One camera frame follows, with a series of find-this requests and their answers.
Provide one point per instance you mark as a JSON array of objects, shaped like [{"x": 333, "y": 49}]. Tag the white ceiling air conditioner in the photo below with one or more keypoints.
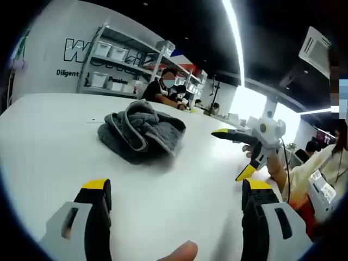
[{"x": 315, "y": 49}]

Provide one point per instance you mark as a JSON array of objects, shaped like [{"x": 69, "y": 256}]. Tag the clear storage bin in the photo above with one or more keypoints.
[{"x": 165, "y": 48}]

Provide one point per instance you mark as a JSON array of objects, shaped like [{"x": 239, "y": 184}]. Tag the white table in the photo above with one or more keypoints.
[{"x": 54, "y": 152}]

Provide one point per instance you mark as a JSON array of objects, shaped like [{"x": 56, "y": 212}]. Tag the person's left hand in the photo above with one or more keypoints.
[{"x": 182, "y": 253}]

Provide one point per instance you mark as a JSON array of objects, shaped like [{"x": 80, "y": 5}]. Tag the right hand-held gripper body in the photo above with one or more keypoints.
[{"x": 269, "y": 130}]

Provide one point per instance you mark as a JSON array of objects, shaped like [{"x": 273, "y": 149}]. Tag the grey towel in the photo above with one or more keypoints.
[{"x": 152, "y": 130}]

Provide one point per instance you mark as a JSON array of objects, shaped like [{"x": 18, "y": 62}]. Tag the small potted plant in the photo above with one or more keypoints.
[{"x": 292, "y": 146}]

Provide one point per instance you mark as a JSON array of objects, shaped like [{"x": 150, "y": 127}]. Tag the red orange cloth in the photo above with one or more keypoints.
[{"x": 303, "y": 217}]

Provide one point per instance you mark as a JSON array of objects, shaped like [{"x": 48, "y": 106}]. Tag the grey metal shelving rack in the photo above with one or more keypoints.
[
  {"x": 103, "y": 91},
  {"x": 185, "y": 70}
]

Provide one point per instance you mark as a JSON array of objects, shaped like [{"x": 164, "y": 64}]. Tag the white chest device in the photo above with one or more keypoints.
[{"x": 320, "y": 195}]

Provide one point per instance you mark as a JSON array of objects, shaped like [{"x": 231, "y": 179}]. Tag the white ceiling light strip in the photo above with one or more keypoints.
[
  {"x": 320, "y": 111},
  {"x": 237, "y": 40}
]

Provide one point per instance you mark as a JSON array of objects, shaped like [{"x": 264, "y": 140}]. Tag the black tripod stand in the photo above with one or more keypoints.
[{"x": 215, "y": 87}]

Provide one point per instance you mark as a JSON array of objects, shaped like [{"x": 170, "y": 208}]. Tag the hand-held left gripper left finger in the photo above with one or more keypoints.
[{"x": 96, "y": 217}]

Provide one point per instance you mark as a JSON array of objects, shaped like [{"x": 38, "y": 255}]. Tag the small white storage bin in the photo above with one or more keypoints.
[{"x": 114, "y": 86}]

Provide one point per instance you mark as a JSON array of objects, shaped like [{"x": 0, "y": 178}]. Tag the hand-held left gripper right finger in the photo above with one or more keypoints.
[{"x": 255, "y": 231}]

